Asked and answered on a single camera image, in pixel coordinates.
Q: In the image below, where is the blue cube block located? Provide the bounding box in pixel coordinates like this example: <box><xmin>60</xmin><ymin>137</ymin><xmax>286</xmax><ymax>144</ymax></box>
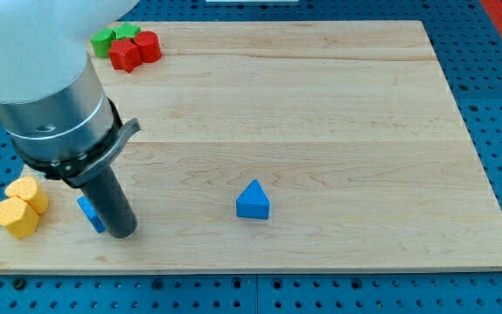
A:
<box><xmin>77</xmin><ymin>196</ymin><xmax>106</xmax><ymax>233</ymax></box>

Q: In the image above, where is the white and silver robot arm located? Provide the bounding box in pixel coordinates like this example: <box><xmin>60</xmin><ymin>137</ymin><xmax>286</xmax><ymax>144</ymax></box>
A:
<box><xmin>0</xmin><ymin>0</ymin><xmax>136</xmax><ymax>188</ymax></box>

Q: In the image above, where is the light wooden board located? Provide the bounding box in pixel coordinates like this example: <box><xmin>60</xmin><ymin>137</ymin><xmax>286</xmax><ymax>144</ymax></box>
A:
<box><xmin>0</xmin><ymin>21</ymin><xmax>502</xmax><ymax>275</ymax></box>

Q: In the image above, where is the blue triangular prism block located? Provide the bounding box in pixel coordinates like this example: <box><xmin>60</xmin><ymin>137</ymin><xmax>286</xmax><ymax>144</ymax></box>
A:
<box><xmin>235</xmin><ymin>179</ymin><xmax>270</xmax><ymax>220</ymax></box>

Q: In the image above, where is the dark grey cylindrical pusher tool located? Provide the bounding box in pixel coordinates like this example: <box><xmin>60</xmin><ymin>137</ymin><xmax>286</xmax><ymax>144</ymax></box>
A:
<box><xmin>80</xmin><ymin>167</ymin><xmax>138</xmax><ymax>238</ymax></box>

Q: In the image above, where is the red cylinder block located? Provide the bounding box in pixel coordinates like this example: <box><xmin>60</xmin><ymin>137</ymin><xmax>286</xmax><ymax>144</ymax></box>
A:
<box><xmin>134</xmin><ymin>31</ymin><xmax>162</xmax><ymax>63</ymax></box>

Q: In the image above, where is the red star block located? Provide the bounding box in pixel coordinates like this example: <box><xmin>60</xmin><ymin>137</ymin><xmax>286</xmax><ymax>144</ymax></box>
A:
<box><xmin>108</xmin><ymin>38</ymin><xmax>142</xmax><ymax>72</ymax></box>

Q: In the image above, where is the green star block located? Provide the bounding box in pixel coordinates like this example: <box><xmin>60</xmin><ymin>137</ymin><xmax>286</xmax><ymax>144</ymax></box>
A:
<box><xmin>112</xmin><ymin>22</ymin><xmax>141</xmax><ymax>40</ymax></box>

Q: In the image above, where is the green cylinder block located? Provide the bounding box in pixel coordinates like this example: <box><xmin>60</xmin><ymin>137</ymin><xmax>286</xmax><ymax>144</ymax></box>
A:
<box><xmin>90</xmin><ymin>28</ymin><xmax>114</xmax><ymax>58</ymax></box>

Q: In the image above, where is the yellow heart block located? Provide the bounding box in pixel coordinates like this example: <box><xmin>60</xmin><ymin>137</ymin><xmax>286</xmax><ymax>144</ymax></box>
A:
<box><xmin>4</xmin><ymin>176</ymin><xmax>50</xmax><ymax>215</ymax></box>

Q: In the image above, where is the yellow hexagon block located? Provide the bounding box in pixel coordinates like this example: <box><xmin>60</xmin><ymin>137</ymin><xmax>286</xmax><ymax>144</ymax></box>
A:
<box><xmin>0</xmin><ymin>196</ymin><xmax>39</xmax><ymax>239</ymax></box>

